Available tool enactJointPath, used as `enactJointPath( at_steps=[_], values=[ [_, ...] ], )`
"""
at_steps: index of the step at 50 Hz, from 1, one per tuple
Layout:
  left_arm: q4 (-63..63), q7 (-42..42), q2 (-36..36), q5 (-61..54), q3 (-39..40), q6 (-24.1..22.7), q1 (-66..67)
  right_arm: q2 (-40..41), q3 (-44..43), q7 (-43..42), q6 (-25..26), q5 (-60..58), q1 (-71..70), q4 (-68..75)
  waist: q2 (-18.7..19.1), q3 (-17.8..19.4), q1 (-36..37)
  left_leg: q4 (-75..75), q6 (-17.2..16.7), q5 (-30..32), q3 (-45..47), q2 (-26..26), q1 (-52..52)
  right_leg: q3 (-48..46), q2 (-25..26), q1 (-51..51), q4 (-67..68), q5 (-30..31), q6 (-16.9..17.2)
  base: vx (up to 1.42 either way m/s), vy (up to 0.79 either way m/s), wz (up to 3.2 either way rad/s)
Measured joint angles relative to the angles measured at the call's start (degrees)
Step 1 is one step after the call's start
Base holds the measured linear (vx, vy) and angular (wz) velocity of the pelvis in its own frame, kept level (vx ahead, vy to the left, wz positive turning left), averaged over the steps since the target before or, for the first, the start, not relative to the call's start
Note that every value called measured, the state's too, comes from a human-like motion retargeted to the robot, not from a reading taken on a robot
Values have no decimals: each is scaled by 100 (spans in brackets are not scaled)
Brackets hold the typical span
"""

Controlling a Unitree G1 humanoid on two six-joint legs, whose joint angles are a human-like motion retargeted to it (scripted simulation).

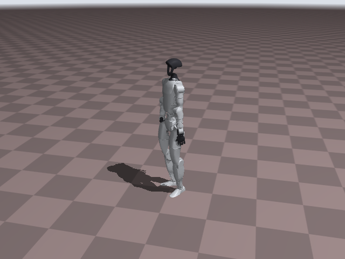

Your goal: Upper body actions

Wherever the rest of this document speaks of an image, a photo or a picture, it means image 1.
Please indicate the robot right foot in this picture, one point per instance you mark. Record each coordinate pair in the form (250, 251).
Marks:
(168, 183)

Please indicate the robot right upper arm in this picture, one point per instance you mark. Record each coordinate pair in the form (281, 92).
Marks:
(161, 99)

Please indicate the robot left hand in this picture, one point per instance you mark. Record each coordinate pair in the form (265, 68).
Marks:
(180, 138)

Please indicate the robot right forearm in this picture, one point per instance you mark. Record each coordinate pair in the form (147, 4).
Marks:
(162, 112)

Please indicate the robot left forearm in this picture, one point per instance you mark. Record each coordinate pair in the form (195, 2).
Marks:
(179, 120)

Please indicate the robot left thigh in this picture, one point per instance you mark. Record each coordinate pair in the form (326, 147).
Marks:
(174, 147)

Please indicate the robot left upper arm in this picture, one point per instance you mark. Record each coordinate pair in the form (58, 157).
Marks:
(179, 91)

